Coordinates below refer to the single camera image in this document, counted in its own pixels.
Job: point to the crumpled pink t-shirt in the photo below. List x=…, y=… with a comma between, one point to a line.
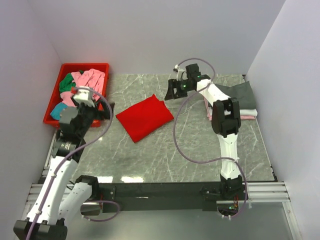
x=91, y=78

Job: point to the crumpled green t-shirt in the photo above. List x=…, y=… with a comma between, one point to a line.
x=68, y=82

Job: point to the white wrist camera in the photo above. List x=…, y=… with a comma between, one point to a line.
x=179, y=72
x=83, y=95

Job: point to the aluminium frame rail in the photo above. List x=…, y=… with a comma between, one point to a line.
x=258, y=192

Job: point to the red t-shirt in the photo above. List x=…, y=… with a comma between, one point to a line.
x=144, y=117

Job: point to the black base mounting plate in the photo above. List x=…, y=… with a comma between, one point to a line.
x=143, y=196

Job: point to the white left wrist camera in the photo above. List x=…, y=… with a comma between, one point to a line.
x=83, y=95

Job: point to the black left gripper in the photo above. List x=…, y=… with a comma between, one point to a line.
x=105, y=113

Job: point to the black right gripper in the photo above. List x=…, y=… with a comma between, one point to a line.
x=172, y=84

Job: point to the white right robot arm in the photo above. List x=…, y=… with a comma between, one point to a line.
x=225, y=122

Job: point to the folded dark grey t-shirt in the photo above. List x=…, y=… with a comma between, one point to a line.
x=244, y=94

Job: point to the crumpled teal t-shirt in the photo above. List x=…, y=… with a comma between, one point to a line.
x=56, y=112

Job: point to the folded white t-shirt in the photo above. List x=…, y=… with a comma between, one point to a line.
x=243, y=112

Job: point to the folded pink t-shirt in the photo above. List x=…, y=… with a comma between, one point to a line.
x=246, y=117

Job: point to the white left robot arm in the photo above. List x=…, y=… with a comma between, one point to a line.
x=51, y=212

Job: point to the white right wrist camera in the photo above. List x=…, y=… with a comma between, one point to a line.
x=179, y=72

